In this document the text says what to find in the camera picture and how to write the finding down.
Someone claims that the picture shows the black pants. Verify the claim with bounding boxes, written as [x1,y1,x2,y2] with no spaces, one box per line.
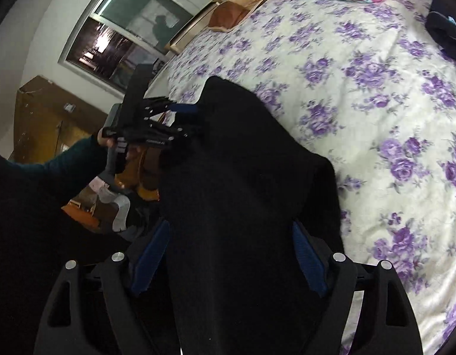
[160,76,344,354]

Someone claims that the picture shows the left forearm dark sleeve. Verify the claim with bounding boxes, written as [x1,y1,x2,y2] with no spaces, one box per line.
[0,132,111,201]

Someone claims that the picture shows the person left hand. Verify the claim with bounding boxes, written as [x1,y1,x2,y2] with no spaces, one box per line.
[96,129,115,148]

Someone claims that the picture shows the brown wooden cabinet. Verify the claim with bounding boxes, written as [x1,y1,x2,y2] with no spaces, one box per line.
[12,75,107,164]

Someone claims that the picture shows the brown orange pillow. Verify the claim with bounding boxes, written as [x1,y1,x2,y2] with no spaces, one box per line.
[208,0,267,32]

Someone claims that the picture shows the purple floral bedspread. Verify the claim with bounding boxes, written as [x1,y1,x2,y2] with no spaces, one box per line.
[168,0,456,354]

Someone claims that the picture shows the folded dark navy pants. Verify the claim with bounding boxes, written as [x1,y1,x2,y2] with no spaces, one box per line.
[425,10,456,61]

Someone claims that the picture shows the window with white frame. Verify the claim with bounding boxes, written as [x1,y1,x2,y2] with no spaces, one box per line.
[59,0,211,95]

